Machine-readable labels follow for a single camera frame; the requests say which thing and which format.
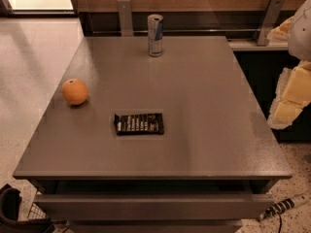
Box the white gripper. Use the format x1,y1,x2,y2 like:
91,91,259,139
267,0,311,130

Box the orange fruit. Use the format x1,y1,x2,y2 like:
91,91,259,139
61,79,88,106

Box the grey side shelf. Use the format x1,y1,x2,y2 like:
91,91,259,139
228,39,288,51

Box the silver blue drink can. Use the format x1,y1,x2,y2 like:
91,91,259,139
148,14,163,56

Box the black snack bar wrapper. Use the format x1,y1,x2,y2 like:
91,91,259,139
114,114,164,135

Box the grey drawer front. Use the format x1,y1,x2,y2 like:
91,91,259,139
34,194,272,220

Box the black bag on floor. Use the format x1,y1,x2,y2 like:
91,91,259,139
0,184,54,233

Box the right metal bracket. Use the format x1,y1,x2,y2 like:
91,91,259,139
257,0,285,47

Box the metal bracket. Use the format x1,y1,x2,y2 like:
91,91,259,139
257,0,285,47
118,0,134,37

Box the striped cable sleeve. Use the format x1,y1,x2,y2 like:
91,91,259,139
258,191,311,222

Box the left metal bracket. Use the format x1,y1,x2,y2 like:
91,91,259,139
118,0,134,37

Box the wire basket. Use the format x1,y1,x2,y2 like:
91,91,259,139
27,201,47,219

